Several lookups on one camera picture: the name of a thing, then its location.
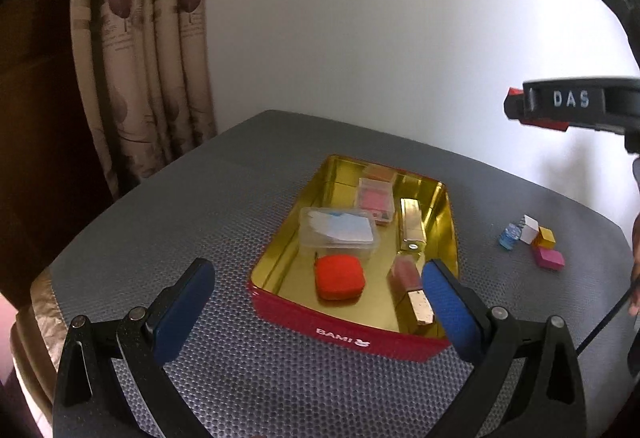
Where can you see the dark wooden panel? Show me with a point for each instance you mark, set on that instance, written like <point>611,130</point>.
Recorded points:
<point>40,117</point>

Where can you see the pink block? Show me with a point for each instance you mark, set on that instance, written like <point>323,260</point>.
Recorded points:
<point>550,259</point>

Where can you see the blue patterned block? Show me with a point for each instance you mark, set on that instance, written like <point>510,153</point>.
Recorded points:
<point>510,235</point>

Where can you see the rounded orange-red box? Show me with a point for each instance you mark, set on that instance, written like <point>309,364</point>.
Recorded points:
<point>339,280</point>

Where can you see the dark red block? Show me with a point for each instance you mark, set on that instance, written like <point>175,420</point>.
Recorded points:
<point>545,123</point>

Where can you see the beige leaf-print curtain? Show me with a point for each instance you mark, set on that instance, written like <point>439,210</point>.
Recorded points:
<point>145,67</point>

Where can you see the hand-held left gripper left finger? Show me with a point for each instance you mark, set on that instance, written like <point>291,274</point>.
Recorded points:
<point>182,308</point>

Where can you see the beige wrinkled cloth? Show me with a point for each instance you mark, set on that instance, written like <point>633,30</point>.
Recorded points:
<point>37,348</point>

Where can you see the pink lip gloss gold cap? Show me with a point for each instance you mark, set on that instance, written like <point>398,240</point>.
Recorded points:
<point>410,283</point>

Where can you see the person's right forearm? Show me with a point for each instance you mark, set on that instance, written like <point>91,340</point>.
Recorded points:
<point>636,278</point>

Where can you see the clear box pink contents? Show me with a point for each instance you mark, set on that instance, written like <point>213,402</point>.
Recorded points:
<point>374,197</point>

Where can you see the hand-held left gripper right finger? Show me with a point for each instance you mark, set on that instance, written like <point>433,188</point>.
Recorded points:
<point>450,313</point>

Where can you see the red tin box gold inside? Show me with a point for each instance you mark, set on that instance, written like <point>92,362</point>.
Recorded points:
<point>300,323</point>

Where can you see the yellow block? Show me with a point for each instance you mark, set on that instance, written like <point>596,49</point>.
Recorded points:
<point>545,238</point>

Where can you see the white block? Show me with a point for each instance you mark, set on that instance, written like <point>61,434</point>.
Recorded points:
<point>529,228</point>

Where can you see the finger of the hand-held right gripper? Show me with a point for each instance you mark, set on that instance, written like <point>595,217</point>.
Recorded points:
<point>514,106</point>

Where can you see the grey honeycomb mat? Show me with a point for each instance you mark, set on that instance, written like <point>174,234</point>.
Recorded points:
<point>200,218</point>

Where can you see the clear box white contents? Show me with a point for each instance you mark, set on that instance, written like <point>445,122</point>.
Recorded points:
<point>337,230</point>

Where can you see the long gold bar case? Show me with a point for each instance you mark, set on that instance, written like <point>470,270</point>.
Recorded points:
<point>411,225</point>

